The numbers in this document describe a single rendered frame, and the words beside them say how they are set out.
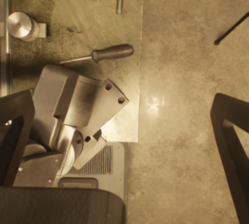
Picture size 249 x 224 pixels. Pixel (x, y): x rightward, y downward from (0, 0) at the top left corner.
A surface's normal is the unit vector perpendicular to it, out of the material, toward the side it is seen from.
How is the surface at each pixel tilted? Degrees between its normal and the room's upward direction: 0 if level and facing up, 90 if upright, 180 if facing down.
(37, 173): 62
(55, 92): 28
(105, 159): 0
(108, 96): 0
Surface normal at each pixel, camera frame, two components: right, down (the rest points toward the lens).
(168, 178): 0.00, 0.08
